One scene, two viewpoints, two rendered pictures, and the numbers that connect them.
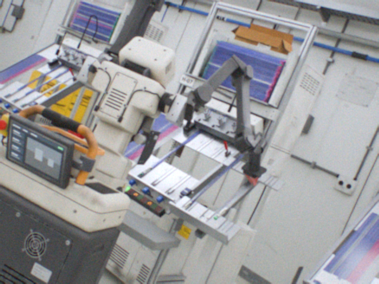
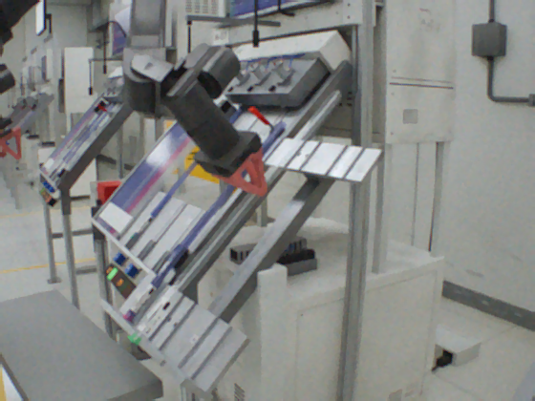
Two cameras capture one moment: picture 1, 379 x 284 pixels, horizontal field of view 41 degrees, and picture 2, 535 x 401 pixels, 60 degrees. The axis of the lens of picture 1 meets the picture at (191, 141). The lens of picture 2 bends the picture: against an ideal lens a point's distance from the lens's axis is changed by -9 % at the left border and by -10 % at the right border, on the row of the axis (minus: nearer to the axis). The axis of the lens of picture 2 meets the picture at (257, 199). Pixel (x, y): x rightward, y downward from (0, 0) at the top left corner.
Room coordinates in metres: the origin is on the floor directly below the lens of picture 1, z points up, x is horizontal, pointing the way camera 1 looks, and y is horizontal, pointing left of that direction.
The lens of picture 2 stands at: (1.67, -0.62, 1.12)
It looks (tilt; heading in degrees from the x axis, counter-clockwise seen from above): 11 degrees down; 22
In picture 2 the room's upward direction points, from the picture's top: straight up
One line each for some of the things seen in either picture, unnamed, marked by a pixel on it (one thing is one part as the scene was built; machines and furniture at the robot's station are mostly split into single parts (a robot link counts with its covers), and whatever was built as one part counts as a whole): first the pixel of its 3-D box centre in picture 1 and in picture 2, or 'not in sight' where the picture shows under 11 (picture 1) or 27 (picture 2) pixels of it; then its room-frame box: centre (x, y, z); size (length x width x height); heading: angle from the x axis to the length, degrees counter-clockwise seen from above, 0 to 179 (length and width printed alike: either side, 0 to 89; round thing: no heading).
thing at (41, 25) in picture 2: not in sight; (45, 17); (5.95, 3.70, 2.10); 0.58 x 0.14 x 0.41; 53
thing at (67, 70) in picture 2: not in sight; (59, 116); (6.07, 3.62, 0.95); 1.36 x 0.82 x 1.90; 143
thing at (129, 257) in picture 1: (172, 246); (302, 329); (3.27, -0.16, 0.31); 0.70 x 0.65 x 0.62; 53
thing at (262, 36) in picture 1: (272, 39); not in sight; (3.44, -0.22, 1.82); 0.68 x 0.30 x 0.20; 53
